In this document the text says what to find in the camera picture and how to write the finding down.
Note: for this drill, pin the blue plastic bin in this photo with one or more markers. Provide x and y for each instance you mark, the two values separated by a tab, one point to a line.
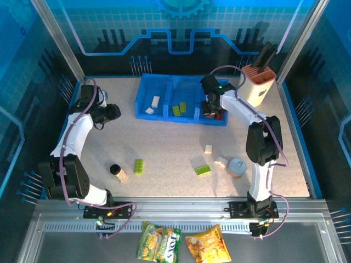
181	87
145	93
211	122

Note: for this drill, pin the long white lego brick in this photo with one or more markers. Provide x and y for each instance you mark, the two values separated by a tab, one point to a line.
155	101

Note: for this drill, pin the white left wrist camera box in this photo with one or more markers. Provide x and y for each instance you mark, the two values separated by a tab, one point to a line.
103	98

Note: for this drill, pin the small white lego brick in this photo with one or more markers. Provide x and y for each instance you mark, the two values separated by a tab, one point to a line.
208	149
149	111

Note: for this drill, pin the aluminium front rail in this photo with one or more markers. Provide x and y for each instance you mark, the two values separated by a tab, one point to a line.
178	208

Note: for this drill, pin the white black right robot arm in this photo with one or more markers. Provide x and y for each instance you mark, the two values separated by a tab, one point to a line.
263	142

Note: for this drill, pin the yellow snack bag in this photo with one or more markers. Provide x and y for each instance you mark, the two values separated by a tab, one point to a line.
208	245

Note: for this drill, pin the black capped spice bottle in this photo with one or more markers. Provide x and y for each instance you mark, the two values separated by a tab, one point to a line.
120	175

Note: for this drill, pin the grey tin can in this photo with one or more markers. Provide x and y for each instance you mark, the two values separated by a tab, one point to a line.
236	167

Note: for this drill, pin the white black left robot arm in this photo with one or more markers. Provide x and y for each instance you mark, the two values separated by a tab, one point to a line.
74	178

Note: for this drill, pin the aluminium frame post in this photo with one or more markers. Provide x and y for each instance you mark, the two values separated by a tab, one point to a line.
65	46
301	41

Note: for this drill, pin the green snack bag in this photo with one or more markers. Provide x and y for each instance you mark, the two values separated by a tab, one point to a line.
159	243

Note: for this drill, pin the cream knife block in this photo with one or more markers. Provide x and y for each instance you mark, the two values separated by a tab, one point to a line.
257	90

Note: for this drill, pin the small red lego brick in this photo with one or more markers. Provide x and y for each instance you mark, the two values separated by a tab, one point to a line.
212	114

